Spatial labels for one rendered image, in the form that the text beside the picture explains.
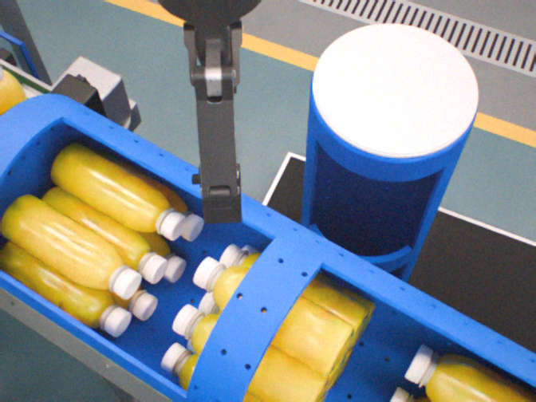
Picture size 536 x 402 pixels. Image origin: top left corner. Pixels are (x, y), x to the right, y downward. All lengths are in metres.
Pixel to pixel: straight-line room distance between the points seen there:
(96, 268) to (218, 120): 0.55
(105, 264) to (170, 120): 1.54
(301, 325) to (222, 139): 0.44
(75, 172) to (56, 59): 1.68
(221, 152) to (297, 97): 2.04
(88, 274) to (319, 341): 0.32
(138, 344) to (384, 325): 0.36
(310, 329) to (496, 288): 1.28
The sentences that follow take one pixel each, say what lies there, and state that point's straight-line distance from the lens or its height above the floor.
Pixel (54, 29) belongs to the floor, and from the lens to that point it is 2.83.
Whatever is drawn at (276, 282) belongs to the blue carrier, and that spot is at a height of 1.23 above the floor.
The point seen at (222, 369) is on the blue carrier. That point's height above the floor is 1.20.
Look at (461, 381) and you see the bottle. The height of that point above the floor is 1.14.
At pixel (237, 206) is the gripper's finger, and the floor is 1.53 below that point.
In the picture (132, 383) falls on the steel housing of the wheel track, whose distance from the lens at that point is 1.21.
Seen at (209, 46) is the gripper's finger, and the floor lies 1.67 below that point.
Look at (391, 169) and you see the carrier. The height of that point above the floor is 1.00.
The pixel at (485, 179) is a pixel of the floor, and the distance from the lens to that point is 2.44.
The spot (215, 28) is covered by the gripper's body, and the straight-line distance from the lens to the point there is 0.47.
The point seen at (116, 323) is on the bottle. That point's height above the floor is 1.07.
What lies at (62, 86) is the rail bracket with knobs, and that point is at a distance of 1.35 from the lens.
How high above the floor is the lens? 2.03
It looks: 62 degrees down
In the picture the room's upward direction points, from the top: 1 degrees counter-clockwise
